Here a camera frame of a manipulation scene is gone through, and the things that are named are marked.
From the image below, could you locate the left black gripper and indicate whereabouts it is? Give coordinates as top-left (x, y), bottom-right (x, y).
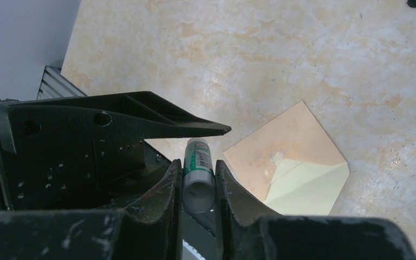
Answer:
top-left (0, 91), bottom-right (231, 210)

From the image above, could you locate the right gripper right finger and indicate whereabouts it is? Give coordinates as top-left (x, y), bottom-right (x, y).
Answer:
top-left (215, 160), bottom-right (416, 259)

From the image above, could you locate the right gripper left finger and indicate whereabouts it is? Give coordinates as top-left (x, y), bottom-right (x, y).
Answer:
top-left (0, 159), bottom-right (182, 259)

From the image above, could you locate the cream letter paper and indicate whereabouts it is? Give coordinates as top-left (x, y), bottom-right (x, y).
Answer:
top-left (264, 159), bottom-right (349, 216)

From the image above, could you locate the green white glue stick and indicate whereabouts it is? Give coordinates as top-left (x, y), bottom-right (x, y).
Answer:
top-left (182, 138), bottom-right (216, 213)

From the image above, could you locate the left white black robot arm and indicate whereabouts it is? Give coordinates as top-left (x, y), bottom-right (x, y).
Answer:
top-left (0, 91), bottom-right (231, 210)

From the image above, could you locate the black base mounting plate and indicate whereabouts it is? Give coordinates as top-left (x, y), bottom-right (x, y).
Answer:
top-left (181, 209), bottom-right (218, 259)

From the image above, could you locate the grey tripod stand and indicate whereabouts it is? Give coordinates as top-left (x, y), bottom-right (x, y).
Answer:
top-left (407, 0), bottom-right (416, 8)

